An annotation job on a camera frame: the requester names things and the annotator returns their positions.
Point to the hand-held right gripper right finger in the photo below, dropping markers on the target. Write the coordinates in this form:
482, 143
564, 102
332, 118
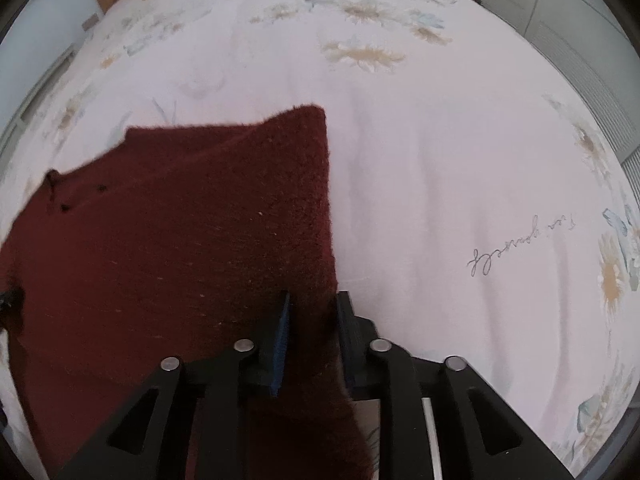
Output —
346, 345

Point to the wall socket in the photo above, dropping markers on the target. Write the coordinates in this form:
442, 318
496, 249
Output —
90, 22

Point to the dark red knit sweater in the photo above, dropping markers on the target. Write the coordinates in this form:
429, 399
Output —
175, 240

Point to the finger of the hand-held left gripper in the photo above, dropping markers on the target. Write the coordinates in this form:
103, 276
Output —
11, 305

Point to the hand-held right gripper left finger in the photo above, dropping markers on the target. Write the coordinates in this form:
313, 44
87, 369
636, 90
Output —
279, 345

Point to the floral white bed sheet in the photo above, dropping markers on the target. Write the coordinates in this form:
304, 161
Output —
450, 160

